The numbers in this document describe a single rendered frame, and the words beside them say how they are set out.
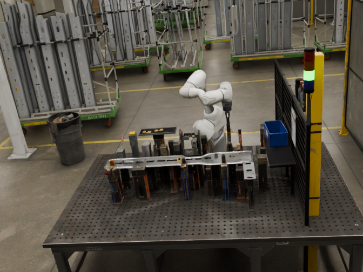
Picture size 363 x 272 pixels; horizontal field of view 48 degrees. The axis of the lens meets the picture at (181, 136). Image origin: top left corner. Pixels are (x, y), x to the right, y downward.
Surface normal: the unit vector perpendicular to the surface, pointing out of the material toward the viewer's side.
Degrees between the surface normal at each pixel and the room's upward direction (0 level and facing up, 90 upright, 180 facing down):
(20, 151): 89
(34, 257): 0
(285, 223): 0
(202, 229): 0
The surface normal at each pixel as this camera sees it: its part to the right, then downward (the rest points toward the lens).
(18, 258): -0.11, -0.91
